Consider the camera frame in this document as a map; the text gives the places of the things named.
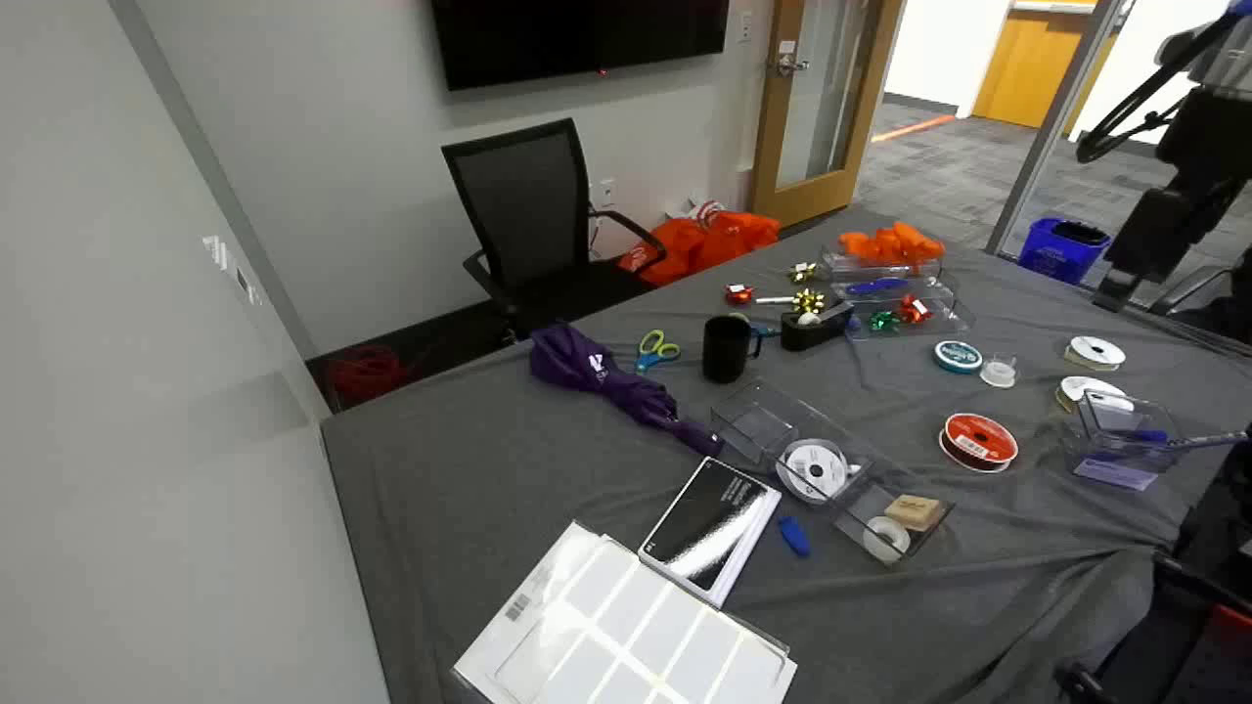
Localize green blue scissors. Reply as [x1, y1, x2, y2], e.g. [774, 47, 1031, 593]
[635, 323, 686, 376]

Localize purple cloth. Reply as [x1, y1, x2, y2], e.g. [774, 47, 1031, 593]
[523, 319, 725, 459]

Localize black mug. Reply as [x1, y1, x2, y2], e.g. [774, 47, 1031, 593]
[699, 310, 766, 388]

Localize orange bag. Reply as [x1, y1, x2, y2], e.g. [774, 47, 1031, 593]
[621, 206, 787, 289]

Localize grey tablecloth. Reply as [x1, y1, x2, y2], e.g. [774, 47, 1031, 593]
[317, 206, 1252, 704]

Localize long clear plastic tray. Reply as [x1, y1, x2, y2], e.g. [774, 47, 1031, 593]
[720, 388, 875, 512]

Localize black mesh office chair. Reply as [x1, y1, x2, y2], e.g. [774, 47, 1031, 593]
[439, 112, 672, 343]

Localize black tablet white box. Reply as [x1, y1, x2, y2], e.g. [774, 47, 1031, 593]
[635, 455, 787, 608]

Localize black organizer box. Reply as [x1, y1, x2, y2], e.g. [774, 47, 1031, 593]
[778, 299, 862, 356]

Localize white spool in tray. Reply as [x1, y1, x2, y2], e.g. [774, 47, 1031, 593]
[774, 434, 862, 508]

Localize small blue clip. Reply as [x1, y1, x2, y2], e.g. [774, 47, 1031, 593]
[774, 508, 815, 563]

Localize wooden glass door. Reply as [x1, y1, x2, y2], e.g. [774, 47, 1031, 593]
[748, 0, 911, 232]

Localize clear container with tape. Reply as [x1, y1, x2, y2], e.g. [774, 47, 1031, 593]
[831, 481, 960, 569]

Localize orange cloth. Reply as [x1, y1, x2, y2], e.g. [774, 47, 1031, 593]
[836, 217, 951, 271]

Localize clear tape roll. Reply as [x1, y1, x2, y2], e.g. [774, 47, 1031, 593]
[862, 512, 915, 565]

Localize teal ribbon spool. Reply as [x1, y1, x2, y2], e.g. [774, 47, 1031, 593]
[933, 337, 992, 380]

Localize red ribbon spool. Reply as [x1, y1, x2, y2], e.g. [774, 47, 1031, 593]
[937, 408, 1027, 475]

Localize blue bin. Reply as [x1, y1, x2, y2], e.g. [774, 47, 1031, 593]
[1012, 211, 1114, 289]

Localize white ribbon spool with barcode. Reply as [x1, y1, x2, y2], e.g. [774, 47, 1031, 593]
[1053, 370, 1135, 413]

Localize small white ribbon spool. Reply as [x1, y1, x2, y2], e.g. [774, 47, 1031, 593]
[1062, 331, 1130, 376]

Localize empty clear plastic container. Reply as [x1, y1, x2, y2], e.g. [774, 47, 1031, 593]
[1070, 395, 1185, 496]

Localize black wall television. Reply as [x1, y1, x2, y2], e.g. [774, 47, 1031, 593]
[428, 0, 736, 94]

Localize white wall switch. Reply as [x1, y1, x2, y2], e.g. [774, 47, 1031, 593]
[199, 232, 264, 310]

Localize black equipment frame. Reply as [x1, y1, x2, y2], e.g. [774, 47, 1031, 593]
[1053, 440, 1252, 704]

